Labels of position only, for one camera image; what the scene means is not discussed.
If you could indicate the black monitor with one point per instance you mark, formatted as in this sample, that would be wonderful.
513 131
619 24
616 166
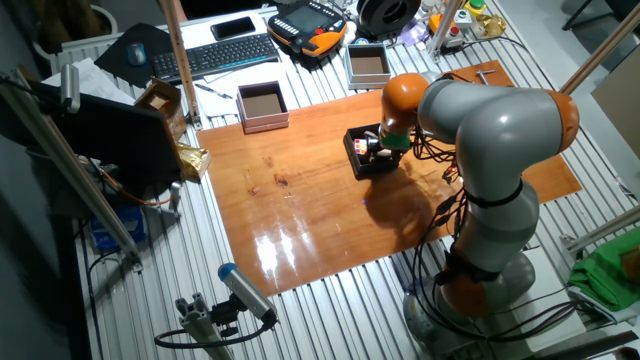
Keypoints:
115 135

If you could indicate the white box with green button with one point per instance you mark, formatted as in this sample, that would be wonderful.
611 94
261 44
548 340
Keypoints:
462 19

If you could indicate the black filament spool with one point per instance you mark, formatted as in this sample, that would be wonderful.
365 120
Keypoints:
387 15

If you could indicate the slanted wooden frame beam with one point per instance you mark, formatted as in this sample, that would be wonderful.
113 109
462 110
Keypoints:
600 50

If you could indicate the purple plastic bag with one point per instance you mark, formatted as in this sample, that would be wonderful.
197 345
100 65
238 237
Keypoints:
415 32

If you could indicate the small orange object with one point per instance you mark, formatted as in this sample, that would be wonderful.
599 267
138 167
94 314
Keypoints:
435 22

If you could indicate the black pen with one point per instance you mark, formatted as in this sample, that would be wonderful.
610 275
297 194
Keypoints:
212 91

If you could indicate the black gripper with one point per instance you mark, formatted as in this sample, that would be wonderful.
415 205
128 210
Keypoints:
376 150

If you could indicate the green cloth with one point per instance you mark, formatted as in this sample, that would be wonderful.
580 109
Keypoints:
605 275

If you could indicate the grey box with red button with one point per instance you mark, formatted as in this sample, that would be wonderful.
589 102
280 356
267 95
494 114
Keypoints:
454 35

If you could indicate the silver camera with blue cap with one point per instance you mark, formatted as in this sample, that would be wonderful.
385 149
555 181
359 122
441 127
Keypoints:
245 292

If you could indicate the small brown cardboard box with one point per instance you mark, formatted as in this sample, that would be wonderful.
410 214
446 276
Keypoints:
170 107

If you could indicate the gold foil bag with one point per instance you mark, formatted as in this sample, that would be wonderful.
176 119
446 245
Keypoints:
195 160

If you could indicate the orange and black teach pendant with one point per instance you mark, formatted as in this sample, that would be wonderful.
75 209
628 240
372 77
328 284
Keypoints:
307 20

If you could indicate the grey flat panel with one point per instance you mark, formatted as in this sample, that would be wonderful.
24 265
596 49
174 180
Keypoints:
620 100

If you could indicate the black smartphone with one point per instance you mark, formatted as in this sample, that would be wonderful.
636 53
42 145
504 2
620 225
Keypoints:
232 28

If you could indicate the upright aluminium post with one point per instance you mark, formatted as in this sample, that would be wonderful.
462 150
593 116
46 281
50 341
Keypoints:
445 25

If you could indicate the white round bin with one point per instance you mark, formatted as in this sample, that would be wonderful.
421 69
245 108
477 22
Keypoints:
111 19

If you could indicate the slanted aluminium frame beam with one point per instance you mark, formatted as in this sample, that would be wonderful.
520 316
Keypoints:
75 175

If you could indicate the stack of white papers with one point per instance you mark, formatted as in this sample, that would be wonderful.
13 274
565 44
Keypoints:
92 80

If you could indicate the colourful puzzle cube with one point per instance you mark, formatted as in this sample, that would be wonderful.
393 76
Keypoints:
360 146

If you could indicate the glossy wooden board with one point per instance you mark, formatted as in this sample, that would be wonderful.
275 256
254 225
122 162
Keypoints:
300 200

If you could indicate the green gripper mount flange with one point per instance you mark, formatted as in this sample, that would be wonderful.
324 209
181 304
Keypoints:
397 141

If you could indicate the black office chair base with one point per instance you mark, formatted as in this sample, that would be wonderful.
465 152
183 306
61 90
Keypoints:
625 6

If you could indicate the black computer keyboard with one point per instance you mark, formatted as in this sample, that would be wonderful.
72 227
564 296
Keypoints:
215 55

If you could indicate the short aluminium profile stub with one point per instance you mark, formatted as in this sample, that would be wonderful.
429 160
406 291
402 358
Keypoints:
200 325

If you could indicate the yellow box with green button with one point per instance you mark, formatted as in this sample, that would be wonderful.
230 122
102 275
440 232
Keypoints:
475 7

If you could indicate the aluminium frame profile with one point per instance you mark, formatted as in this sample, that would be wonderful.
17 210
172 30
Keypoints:
600 230

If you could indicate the blue cardboard box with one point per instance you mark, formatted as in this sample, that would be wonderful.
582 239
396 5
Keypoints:
120 225

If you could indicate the white plastic object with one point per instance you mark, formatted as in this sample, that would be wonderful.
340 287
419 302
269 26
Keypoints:
350 31

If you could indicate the black gift box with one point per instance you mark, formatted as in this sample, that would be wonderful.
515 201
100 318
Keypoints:
372 171

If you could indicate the open pink gift box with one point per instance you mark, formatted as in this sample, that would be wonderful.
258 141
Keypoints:
262 105

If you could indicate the wooden frame post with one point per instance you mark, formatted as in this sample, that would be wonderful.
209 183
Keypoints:
177 55

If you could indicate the blue computer mouse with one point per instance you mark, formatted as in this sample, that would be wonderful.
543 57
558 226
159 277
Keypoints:
136 53

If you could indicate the open grey gift box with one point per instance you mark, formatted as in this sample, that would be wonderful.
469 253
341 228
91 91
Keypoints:
366 65

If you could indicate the black mouse pad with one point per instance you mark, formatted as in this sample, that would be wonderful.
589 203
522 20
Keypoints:
155 40

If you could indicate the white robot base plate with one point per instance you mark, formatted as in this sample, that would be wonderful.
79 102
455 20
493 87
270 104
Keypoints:
555 280

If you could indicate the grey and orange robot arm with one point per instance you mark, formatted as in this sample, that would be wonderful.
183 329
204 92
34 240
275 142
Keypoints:
500 130

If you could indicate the crumpled gold foil wrapper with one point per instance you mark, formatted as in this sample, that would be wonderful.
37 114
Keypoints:
492 24

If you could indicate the white paper sheets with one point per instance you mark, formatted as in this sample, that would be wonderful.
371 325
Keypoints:
240 75

